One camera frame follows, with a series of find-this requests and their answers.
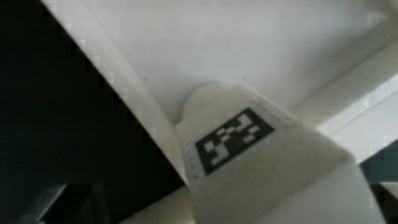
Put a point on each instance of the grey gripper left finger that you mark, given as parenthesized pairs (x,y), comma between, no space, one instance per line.
(69,204)

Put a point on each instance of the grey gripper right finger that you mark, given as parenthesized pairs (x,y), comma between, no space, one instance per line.
(385,195)

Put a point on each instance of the white table leg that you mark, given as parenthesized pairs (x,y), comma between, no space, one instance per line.
(270,174)

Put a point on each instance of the white square table top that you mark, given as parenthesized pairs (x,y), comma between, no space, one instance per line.
(279,44)

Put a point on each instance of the white U-shaped obstacle fence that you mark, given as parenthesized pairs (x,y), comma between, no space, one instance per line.
(351,112)

